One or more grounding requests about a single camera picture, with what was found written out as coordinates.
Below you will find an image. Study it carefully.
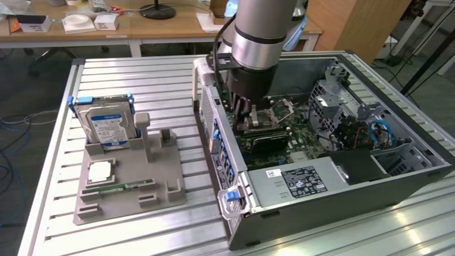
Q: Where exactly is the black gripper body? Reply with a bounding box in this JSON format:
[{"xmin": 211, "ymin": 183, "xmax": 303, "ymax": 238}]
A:
[{"xmin": 227, "ymin": 66, "xmax": 279, "ymax": 103}]

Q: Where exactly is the CPU socket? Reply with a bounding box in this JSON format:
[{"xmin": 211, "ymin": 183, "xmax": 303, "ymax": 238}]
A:
[{"xmin": 249, "ymin": 104, "xmax": 277, "ymax": 131}]

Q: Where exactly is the black RAM slot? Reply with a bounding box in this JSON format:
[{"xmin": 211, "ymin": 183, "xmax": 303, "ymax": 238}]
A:
[
  {"xmin": 241, "ymin": 130, "xmax": 290, "ymax": 139},
  {"xmin": 237, "ymin": 126, "xmax": 289, "ymax": 137}
]

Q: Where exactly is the green motherboard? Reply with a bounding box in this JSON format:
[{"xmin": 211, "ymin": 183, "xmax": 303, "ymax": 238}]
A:
[{"xmin": 217, "ymin": 85, "xmax": 338, "ymax": 171}]

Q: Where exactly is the white paper box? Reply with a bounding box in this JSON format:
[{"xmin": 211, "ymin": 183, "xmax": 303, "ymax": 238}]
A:
[{"xmin": 197, "ymin": 12, "xmax": 227, "ymax": 34}]

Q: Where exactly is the silver perforated disk bay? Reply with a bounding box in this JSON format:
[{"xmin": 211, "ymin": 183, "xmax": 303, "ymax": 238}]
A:
[{"xmin": 309, "ymin": 63, "xmax": 393, "ymax": 129}]

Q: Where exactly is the brown cardboard box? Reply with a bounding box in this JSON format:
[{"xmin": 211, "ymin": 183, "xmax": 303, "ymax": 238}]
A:
[{"xmin": 209, "ymin": 0, "xmax": 238, "ymax": 19}]

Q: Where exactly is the silver chipset heatsink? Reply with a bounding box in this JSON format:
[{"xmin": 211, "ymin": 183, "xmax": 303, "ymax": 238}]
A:
[{"xmin": 290, "ymin": 152, "xmax": 311, "ymax": 163}]

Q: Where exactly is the wooden desk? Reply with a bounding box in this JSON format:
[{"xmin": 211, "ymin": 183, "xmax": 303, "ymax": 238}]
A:
[{"xmin": 0, "ymin": 0, "xmax": 325, "ymax": 51}]

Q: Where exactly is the black lamp base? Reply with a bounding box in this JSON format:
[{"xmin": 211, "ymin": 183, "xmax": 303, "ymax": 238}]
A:
[{"xmin": 139, "ymin": 0, "xmax": 178, "ymax": 20}]

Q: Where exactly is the silver power supply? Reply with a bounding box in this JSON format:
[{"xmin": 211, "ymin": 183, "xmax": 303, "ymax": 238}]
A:
[{"xmin": 247, "ymin": 156, "xmax": 354, "ymax": 210}]

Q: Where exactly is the wooden cabinet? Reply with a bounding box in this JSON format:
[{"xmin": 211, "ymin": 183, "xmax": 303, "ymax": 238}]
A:
[{"xmin": 307, "ymin": 0, "xmax": 415, "ymax": 65}]

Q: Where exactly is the hard disk with blue caddy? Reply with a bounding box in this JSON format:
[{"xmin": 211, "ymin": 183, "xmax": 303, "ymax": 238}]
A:
[{"xmin": 67, "ymin": 92, "xmax": 137, "ymax": 150}]

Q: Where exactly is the black plastic shroud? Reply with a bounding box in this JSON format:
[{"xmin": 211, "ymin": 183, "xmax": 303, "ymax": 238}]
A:
[{"xmin": 331, "ymin": 148, "xmax": 391, "ymax": 185}]

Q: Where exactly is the plain white box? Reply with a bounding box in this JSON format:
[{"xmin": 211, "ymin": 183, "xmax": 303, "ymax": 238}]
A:
[{"xmin": 94, "ymin": 13, "xmax": 121, "ymax": 30}]

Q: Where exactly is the grey parts rack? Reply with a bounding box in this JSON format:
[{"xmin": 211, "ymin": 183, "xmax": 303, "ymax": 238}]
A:
[{"xmin": 73, "ymin": 111, "xmax": 189, "ymax": 226}]

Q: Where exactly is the black stand leg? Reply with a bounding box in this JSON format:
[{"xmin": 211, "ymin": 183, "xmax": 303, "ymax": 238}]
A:
[{"xmin": 401, "ymin": 26, "xmax": 455, "ymax": 95}]

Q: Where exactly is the open black PC case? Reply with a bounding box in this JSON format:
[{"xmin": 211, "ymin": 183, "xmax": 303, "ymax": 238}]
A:
[{"xmin": 191, "ymin": 50, "xmax": 455, "ymax": 251}]

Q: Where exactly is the silver open disk bay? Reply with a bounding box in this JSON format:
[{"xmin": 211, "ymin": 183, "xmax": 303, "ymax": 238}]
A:
[{"xmin": 371, "ymin": 142, "xmax": 437, "ymax": 177}]

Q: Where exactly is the white round holder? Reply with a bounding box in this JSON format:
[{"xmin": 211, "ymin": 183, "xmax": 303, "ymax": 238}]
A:
[{"xmin": 62, "ymin": 14, "xmax": 98, "ymax": 35}]

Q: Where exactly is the green RAM stick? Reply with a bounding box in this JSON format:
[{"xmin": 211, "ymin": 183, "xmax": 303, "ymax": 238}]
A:
[{"xmin": 83, "ymin": 180, "xmax": 157, "ymax": 194}]

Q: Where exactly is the silver CPU chip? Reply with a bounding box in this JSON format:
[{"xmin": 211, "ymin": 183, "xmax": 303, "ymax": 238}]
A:
[{"xmin": 89, "ymin": 161, "xmax": 115, "ymax": 183}]

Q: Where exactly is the office chair base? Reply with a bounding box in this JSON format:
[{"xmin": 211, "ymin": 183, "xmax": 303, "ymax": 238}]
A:
[{"xmin": 27, "ymin": 47, "xmax": 78, "ymax": 78}]

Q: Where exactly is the white box with black lid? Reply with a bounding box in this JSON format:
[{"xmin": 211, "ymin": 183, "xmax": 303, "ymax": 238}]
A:
[{"xmin": 17, "ymin": 14, "xmax": 53, "ymax": 33}]

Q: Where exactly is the clear plastic bag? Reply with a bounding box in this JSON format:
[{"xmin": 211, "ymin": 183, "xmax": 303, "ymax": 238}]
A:
[{"xmin": 0, "ymin": 0, "xmax": 34, "ymax": 23}]

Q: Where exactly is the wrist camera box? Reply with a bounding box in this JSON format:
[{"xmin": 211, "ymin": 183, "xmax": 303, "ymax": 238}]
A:
[{"xmin": 206, "ymin": 52, "xmax": 247, "ymax": 72}]

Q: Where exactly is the black wire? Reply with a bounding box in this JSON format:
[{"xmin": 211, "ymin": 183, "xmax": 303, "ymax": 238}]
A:
[{"xmin": 309, "ymin": 106, "xmax": 339, "ymax": 153}]

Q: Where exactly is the red orange wire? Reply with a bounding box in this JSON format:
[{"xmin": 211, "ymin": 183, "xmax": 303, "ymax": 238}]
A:
[{"xmin": 355, "ymin": 127, "xmax": 387, "ymax": 150}]

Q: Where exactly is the blue wire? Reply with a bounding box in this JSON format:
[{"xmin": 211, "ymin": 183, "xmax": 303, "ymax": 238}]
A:
[{"xmin": 369, "ymin": 120, "xmax": 397, "ymax": 149}]

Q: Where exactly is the white floor cable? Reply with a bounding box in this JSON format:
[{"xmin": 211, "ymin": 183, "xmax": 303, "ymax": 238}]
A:
[{"xmin": 0, "ymin": 110, "xmax": 58, "ymax": 126}]

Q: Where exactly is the white table frame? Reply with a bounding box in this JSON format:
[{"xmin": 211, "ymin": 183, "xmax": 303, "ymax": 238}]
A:
[{"xmin": 391, "ymin": 0, "xmax": 455, "ymax": 77}]

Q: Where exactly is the blue floor cable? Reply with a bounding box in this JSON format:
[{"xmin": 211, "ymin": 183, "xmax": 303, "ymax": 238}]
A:
[{"xmin": 0, "ymin": 117, "xmax": 37, "ymax": 227}]

